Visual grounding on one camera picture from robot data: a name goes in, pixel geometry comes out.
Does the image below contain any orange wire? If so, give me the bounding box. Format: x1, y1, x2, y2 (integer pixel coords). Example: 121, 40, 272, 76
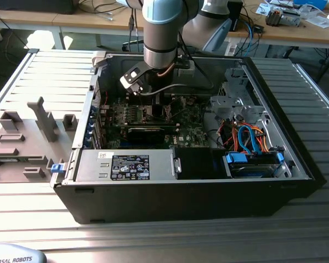
251, 124, 270, 153

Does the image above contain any blue flat data wire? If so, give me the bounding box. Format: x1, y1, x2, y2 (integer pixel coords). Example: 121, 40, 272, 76
237, 124, 261, 156

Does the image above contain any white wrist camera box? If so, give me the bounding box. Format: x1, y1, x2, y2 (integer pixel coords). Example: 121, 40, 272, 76
120, 67, 146, 96
178, 60, 196, 78

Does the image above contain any grey parts rack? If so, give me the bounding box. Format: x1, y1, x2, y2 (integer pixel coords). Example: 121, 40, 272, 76
0, 96, 79, 184

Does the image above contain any black device box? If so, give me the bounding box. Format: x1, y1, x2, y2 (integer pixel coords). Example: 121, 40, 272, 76
0, 0, 75, 15

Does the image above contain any CPU cooler with fan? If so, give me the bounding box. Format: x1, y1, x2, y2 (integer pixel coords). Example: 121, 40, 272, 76
265, 7, 302, 27

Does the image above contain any black graphics card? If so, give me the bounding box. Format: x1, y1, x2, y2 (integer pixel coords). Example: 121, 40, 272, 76
127, 125, 167, 145

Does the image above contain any silver metal drive cage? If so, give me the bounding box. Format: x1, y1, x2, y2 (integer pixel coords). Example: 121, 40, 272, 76
209, 67, 266, 125

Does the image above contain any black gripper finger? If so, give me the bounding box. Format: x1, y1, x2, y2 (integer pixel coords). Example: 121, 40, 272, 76
154, 92, 166, 107

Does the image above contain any hard disk in blue carrier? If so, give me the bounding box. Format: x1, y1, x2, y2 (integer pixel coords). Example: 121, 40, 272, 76
222, 152, 285, 179

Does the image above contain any blue cardboard box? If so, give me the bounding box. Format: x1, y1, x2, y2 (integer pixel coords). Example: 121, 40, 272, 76
293, 0, 329, 9

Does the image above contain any CPU socket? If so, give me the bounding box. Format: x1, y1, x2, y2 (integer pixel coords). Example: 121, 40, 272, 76
138, 105, 172, 123

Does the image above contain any silver power supply unit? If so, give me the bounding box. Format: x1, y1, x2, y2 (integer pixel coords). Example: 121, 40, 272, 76
73, 149, 179, 183

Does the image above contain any green motherboard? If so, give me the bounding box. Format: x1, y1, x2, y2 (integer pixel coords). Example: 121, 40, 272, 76
100, 95, 212, 150

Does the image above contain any black rating label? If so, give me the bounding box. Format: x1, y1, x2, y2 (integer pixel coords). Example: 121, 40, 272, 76
111, 154, 151, 181

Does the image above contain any wooden desk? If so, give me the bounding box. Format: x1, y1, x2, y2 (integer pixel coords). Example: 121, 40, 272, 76
227, 0, 329, 50
0, 0, 145, 50

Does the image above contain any black open PC case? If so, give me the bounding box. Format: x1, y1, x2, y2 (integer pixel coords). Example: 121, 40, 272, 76
49, 52, 327, 225

